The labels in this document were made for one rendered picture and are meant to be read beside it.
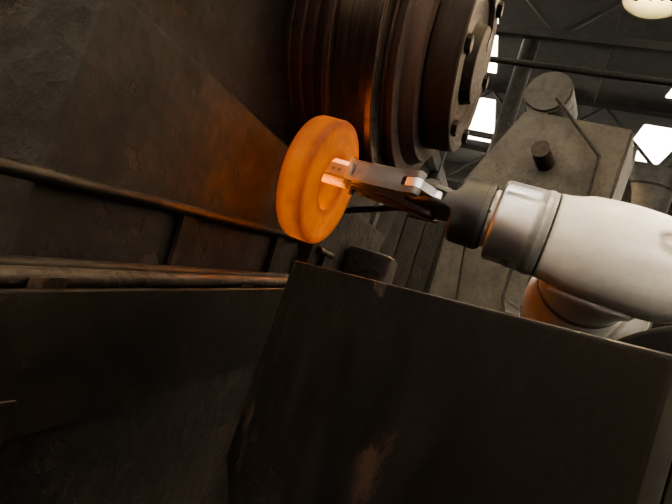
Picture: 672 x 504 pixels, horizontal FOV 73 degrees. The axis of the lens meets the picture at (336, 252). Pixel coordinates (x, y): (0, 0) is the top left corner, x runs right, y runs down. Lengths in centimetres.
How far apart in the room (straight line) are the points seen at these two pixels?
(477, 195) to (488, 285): 293
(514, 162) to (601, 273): 318
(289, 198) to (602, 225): 31
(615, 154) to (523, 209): 310
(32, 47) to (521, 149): 342
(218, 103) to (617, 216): 40
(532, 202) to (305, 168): 23
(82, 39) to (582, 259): 45
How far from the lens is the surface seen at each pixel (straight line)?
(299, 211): 51
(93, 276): 31
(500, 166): 365
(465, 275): 346
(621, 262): 48
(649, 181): 985
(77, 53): 41
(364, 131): 65
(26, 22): 46
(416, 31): 68
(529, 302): 61
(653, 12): 618
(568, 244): 48
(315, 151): 50
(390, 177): 49
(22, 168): 37
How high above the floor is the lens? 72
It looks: 3 degrees up
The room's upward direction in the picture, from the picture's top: 19 degrees clockwise
